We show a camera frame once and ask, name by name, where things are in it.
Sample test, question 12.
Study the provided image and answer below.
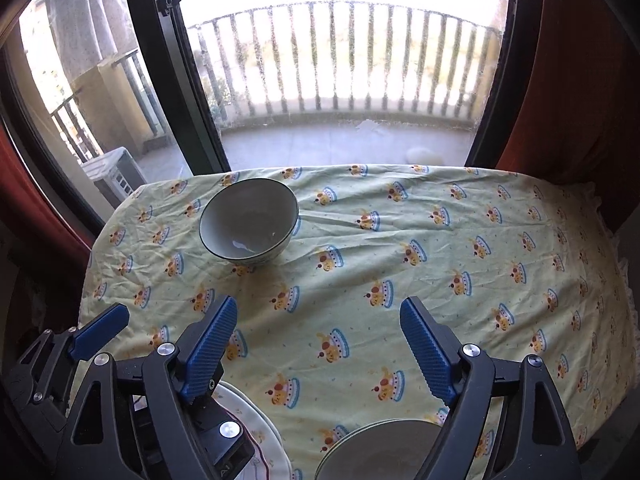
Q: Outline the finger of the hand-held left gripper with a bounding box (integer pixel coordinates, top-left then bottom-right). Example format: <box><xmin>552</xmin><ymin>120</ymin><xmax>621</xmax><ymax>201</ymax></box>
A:
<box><xmin>49</xmin><ymin>303</ymin><xmax>131</xmax><ymax>362</ymax></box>
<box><xmin>192</xmin><ymin>380</ymin><xmax>256</xmax><ymax>480</ymax></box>

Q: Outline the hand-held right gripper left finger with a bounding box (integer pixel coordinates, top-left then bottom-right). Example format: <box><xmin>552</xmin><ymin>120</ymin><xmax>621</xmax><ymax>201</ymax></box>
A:
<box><xmin>65</xmin><ymin>295</ymin><xmax>239</xmax><ymax>480</ymax></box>

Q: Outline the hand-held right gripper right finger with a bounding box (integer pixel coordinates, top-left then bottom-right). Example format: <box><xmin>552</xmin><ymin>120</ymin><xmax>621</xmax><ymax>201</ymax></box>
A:
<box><xmin>399</xmin><ymin>296</ymin><xmax>584</xmax><ymax>480</ymax></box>

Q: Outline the red rimmed white plate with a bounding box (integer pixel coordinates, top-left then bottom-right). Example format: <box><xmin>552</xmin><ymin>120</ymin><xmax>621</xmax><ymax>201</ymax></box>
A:
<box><xmin>235</xmin><ymin>410</ymin><xmax>272</xmax><ymax>480</ymax></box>

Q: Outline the large yellow floral plate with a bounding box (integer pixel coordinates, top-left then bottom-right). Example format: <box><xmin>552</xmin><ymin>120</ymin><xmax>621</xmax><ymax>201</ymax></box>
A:
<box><xmin>212</xmin><ymin>381</ymin><xmax>293</xmax><ymax>480</ymax></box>

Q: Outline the medium floral bowl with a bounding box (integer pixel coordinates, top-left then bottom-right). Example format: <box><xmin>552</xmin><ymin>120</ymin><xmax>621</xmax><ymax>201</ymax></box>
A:
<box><xmin>314</xmin><ymin>419</ymin><xmax>451</xmax><ymax>480</ymax></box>

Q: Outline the large dark rimmed bowl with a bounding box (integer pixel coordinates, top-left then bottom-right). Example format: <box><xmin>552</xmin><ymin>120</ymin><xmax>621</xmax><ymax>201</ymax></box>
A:
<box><xmin>199</xmin><ymin>178</ymin><xmax>301</xmax><ymax>267</ymax></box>

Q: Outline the yellow printed tablecloth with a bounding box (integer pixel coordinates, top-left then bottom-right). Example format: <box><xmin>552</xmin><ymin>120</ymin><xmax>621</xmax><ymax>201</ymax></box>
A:
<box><xmin>77</xmin><ymin>162</ymin><xmax>639</xmax><ymax>480</ymax></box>

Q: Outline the red curtain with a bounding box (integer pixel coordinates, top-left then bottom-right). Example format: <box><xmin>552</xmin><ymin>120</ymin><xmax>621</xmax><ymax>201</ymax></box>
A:
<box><xmin>495</xmin><ymin>0</ymin><xmax>640</xmax><ymax>233</ymax></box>
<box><xmin>0</xmin><ymin>125</ymin><xmax>97</xmax><ymax>273</ymax></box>

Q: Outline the outdoor air conditioner unit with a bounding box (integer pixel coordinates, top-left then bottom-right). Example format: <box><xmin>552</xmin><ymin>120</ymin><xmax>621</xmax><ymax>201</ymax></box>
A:
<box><xmin>80</xmin><ymin>146</ymin><xmax>149</xmax><ymax>209</ymax></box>

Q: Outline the balcony railing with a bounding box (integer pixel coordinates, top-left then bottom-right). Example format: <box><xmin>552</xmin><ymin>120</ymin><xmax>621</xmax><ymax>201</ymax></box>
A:
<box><xmin>187</xmin><ymin>0</ymin><xmax>503</xmax><ymax>126</ymax></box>

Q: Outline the grey hanging cloth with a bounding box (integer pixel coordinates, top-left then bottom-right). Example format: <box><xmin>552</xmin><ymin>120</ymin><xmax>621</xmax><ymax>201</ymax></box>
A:
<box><xmin>45</xmin><ymin>0</ymin><xmax>137</xmax><ymax>77</ymax></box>

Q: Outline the black window frame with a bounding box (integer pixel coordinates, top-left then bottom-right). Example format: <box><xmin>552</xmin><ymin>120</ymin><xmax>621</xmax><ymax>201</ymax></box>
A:
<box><xmin>0</xmin><ymin>0</ymin><xmax>546</xmax><ymax>241</ymax></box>

